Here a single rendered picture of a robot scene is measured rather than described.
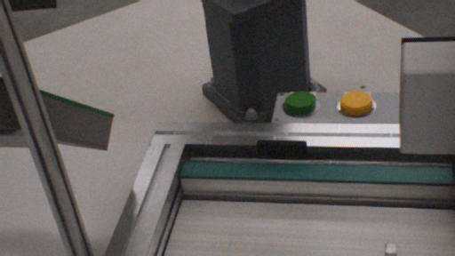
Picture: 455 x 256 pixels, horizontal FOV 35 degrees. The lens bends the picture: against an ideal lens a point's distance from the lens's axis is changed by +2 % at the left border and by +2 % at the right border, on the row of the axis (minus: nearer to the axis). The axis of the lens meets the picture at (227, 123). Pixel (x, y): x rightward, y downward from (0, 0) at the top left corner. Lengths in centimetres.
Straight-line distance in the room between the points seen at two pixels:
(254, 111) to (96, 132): 30
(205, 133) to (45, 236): 25
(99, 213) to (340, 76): 45
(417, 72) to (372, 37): 79
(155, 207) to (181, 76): 44
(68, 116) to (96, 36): 62
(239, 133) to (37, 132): 30
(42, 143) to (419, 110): 36
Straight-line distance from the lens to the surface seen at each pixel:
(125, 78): 124
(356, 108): 91
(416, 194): 85
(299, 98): 93
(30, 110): 68
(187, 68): 124
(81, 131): 82
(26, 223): 101
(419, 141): 52
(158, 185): 85
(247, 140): 89
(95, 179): 104
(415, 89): 49
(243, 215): 85
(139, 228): 80
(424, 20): 308
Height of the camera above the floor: 150
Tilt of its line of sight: 36 degrees down
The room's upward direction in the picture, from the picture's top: 9 degrees counter-clockwise
